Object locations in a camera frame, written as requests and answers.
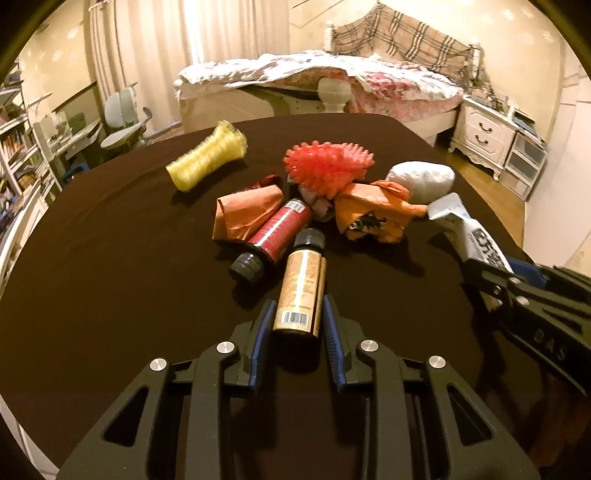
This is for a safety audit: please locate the bookshelf with books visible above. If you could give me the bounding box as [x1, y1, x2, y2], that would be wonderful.
[0, 60, 61, 259]

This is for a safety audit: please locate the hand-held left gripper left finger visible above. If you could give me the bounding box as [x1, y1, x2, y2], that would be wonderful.
[58, 298, 278, 480]

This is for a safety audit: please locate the white plastic bag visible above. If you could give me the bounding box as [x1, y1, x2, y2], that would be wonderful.
[385, 161, 455, 205]

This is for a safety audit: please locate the white carved nightstand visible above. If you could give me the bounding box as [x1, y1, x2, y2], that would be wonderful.
[448, 95, 520, 181]

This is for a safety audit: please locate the bed with floral quilt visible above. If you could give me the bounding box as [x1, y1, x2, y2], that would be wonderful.
[175, 7, 485, 148]

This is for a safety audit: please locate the white desk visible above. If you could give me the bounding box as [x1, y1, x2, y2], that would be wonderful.
[32, 115, 107, 185]

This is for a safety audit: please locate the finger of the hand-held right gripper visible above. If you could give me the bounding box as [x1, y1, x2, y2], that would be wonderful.
[462, 259, 533, 332]
[510, 261, 591, 302]

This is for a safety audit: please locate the gold label bottle black cap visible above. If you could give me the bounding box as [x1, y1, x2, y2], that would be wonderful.
[272, 228, 328, 337]

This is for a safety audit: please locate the red wrapper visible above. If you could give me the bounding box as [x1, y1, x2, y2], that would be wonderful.
[249, 173, 282, 191]

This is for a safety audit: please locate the orange printed packet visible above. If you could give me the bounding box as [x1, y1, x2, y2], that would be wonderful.
[333, 181, 428, 244]

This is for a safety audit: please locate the red spiky ball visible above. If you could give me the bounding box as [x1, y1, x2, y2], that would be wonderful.
[283, 142, 376, 200]

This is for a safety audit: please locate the floral quilt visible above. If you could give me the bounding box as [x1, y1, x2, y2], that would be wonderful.
[178, 52, 465, 116]

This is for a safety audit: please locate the plaid blanket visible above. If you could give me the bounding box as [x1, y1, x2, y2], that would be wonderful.
[330, 2, 481, 77]

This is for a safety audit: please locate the white printed tube packet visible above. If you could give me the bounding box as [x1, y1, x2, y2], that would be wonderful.
[427, 193, 513, 273]

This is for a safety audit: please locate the cluster of bottles and books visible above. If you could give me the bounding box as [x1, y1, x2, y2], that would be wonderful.
[466, 69, 536, 121]

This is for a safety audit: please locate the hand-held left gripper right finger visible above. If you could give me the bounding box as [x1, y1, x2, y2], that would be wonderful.
[322, 294, 541, 480]

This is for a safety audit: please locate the clear plastic drawer unit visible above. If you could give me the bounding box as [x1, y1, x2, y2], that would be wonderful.
[499, 124, 548, 201]

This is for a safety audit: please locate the grey office chair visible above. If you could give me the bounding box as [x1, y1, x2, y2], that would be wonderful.
[99, 88, 155, 162]

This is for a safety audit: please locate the red label bottle black cap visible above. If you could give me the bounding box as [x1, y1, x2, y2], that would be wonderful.
[228, 198, 312, 284]

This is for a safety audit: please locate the small white wrapper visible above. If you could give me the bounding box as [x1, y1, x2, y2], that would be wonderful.
[298, 185, 338, 222]

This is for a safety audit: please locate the orange paper wrapper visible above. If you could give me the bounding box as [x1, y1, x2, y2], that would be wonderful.
[211, 182, 284, 243]

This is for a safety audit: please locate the dark brown wooden table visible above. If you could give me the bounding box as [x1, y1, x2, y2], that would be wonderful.
[0, 113, 532, 480]

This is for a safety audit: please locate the cream curtain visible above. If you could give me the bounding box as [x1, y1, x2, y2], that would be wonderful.
[88, 0, 296, 134]

